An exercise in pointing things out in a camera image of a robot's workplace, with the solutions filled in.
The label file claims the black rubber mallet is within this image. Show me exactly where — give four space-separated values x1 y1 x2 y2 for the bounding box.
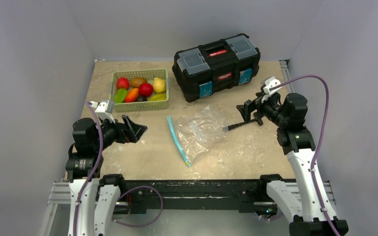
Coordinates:
222 112 263 132

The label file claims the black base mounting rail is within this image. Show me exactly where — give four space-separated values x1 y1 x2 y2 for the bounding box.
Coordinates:
114 179 278 217

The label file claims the yellow fake pear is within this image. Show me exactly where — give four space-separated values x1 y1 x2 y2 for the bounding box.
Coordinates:
152 77 167 93

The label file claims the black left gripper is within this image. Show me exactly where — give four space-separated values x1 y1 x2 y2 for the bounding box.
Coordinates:
93 114 146 150

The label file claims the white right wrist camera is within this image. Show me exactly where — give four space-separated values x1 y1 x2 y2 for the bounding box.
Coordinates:
261 76 282 103

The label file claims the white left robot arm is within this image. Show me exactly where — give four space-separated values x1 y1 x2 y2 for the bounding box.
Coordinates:
65 115 148 236

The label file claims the clear zip top bag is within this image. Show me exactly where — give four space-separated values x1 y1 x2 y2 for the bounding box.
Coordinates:
166 105 226 168

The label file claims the green perforated plastic basket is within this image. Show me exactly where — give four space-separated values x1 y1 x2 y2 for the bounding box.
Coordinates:
109 69 169 112

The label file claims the red fake tomato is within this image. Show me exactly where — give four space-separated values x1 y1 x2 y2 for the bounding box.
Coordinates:
116 77 130 90

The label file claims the yellow fake bell pepper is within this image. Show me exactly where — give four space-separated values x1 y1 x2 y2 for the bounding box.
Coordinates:
149 93 167 101

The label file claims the black plastic toolbox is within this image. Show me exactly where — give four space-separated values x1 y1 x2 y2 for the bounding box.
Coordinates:
172 33 261 102

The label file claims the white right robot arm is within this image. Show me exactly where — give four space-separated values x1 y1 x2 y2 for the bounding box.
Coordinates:
236 92 349 236

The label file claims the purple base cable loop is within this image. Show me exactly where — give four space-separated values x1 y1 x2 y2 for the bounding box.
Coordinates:
112 185 164 228

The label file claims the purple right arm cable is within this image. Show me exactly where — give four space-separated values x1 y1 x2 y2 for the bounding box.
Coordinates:
269 74 341 236

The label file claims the brown orange fake fruit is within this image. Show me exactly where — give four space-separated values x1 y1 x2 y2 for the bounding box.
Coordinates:
129 77 148 88

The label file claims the red fake apple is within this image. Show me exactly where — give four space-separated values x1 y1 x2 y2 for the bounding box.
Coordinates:
139 83 154 97

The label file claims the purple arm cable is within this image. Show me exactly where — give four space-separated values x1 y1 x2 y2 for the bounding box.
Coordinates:
73 101 104 236
269 74 341 236

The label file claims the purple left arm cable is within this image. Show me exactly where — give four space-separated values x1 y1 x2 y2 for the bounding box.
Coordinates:
73 101 104 236

